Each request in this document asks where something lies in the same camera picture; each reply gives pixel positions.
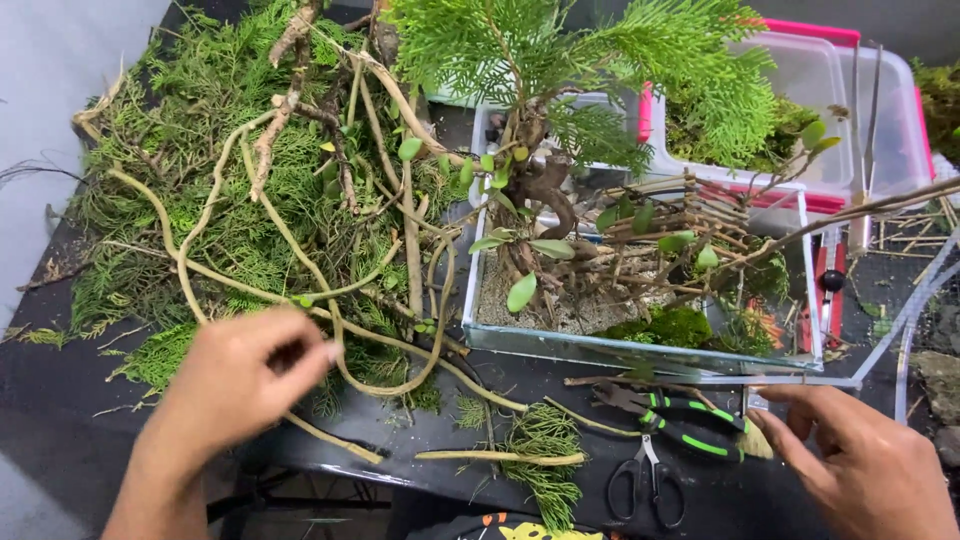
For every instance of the person's right hand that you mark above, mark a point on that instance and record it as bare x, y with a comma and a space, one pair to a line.
870, 472

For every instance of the person's left hand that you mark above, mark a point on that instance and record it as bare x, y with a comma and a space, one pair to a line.
225, 382

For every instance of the person's left fingers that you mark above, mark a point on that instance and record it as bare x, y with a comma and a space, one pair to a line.
311, 360

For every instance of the heap of green foliage and branches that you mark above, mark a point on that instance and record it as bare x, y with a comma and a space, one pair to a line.
225, 187

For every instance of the glass terrarium tank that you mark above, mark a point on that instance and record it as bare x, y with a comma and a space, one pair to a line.
525, 341

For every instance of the cut pale twig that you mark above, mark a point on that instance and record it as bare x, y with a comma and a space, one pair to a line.
510, 456

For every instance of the person's black printed shirt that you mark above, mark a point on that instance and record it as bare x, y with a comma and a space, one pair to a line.
510, 529

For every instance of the green conifer sprig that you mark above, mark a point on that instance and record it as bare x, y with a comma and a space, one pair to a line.
544, 480

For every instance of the clear plastic box with stones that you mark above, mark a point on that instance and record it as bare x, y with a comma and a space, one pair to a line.
592, 180

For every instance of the green moss clump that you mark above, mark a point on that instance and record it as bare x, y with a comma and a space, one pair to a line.
664, 328

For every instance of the black scissors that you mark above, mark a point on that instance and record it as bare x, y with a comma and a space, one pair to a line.
660, 491

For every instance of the small green conifer tree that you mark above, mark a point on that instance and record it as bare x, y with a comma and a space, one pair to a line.
525, 52

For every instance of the green and black pruning shears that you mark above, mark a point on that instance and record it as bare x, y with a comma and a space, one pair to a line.
690, 431

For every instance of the wooden stick fence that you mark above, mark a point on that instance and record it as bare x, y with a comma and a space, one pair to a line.
675, 225

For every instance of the small bristle brush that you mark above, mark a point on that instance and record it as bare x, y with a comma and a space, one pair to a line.
756, 446

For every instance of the red and black hand tool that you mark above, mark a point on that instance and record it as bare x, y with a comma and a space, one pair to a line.
829, 300

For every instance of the moss in plastic container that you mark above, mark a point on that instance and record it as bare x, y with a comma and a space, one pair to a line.
787, 127

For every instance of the long thin bare branch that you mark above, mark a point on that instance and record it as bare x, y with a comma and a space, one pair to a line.
847, 214

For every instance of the long metal tweezers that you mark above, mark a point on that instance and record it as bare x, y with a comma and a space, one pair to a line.
861, 217

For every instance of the clear glass panel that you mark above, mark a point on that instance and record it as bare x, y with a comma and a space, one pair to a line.
900, 330

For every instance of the grey rocks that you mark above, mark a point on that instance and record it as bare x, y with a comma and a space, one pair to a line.
943, 390

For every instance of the moss pile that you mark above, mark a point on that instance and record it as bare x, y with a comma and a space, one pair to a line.
941, 105

